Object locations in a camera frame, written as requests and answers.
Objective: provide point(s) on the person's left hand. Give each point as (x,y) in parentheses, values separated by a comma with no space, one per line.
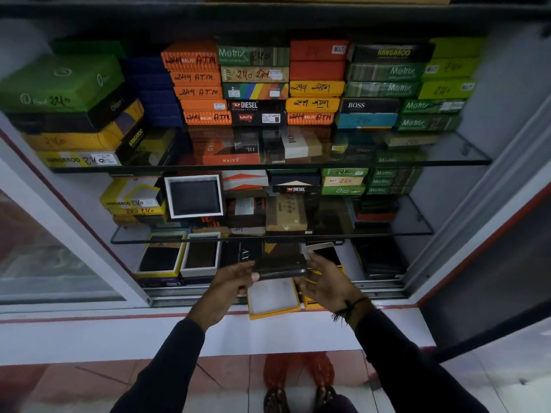
(226,292)

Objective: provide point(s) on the person's right hand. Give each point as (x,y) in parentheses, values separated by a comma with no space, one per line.
(331,290)

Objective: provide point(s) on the person's left thumb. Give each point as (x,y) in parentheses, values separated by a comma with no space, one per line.
(249,278)

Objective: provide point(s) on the person's right thumb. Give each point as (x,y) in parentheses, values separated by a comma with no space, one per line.
(306,287)

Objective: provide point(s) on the dark leather wallet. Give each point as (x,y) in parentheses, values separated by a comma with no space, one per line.
(280,267)

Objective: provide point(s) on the person's right forearm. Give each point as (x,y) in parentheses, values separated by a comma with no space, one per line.
(409,365)

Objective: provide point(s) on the person's left forearm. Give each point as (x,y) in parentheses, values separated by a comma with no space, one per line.
(168,369)

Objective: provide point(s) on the black box white letters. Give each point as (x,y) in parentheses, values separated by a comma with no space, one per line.
(240,251)

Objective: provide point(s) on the open yellow box white lining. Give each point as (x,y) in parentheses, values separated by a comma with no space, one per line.
(272,298)

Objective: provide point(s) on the black thread wristband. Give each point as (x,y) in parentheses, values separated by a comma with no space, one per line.
(352,308)

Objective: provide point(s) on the open white box brown wallet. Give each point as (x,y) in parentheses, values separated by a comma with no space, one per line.
(201,254)

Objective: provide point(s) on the metal sliding door track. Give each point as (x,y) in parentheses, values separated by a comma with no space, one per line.
(193,294)

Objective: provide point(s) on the dark brown wallet box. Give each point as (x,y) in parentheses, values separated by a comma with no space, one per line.
(245,211)

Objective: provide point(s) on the tan gold wallet box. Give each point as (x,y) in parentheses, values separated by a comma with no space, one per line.
(286,215)

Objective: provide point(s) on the black wallet box stack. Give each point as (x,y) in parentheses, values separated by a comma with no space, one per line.
(379,258)

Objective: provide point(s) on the open yellow box black wallet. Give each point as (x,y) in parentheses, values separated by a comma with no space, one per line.
(161,257)

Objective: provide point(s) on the open white box black wallet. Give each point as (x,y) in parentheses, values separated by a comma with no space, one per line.
(193,196)

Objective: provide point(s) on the black box red label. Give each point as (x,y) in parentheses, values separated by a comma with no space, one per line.
(257,106)
(296,187)

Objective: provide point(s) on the small green wallet box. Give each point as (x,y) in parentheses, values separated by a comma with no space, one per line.
(343,190)
(344,172)

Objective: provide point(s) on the dark wallet box pile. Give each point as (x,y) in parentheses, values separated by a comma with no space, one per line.
(374,209)

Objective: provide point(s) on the small tan wallet box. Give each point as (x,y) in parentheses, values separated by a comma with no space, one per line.
(343,181)

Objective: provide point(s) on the person's right foot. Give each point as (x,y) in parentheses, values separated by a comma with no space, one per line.
(325,397)

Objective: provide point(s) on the person's foot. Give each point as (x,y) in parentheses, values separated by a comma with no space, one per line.
(275,400)
(325,397)

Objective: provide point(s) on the person's left foot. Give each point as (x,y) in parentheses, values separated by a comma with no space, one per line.
(275,400)

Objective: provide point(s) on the short glass shelf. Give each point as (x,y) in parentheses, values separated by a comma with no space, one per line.
(413,225)

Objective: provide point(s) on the green striped wallet box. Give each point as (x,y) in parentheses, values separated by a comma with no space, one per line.
(389,181)
(386,190)
(392,172)
(253,56)
(428,122)
(381,89)
(383,72)
(432,106)

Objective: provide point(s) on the orange and white box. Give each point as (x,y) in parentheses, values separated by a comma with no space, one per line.
(230,153)

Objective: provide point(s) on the stack of yellow boxes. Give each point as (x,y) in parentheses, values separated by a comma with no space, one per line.
(131,199)

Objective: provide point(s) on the cream wallet box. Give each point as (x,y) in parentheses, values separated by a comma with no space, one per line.
(299,142)

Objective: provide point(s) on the black box white label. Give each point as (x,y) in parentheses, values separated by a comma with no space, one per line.
(258,119)

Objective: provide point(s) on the orange wallet box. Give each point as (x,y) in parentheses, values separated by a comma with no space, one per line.
(208,118)
(310,118)
(199,92)
(196,78)
(203,105)
(190,56)

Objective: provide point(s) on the blue wallet box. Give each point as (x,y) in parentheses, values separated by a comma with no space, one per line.
(366,120)

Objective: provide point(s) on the multicolour striped wallet box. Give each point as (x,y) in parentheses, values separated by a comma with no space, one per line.
(255,91)

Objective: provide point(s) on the black box white print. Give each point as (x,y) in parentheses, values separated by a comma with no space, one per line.
(369,105)

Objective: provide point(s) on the long glass shelf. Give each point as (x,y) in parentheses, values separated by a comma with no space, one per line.
(452,156)

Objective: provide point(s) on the sliding glass door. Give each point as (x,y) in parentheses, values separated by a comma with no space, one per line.
(47,253)

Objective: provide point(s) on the olive gold wallet box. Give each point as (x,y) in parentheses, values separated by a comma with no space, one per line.
(254,74)

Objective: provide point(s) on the yellow and black box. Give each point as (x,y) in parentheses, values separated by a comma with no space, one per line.
(81,159)

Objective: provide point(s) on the stack of dark blue boxes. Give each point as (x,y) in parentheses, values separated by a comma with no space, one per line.
(153,90)

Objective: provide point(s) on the red wallet box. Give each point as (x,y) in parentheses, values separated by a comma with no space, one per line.
(317,50)
(317,70)

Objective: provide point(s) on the yellow and navy box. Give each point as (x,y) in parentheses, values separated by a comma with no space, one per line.
(86,135)

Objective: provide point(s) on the lime green wallet box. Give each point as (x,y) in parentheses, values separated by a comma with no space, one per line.
(456,47)
(450,68)
(446,89)

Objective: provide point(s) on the black box yellow print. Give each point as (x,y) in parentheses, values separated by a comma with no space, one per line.
(391,53)

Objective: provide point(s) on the large green box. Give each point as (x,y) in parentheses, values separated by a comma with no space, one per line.
(60,83)

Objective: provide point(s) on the dark green box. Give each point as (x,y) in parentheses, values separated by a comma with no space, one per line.
(88,47)

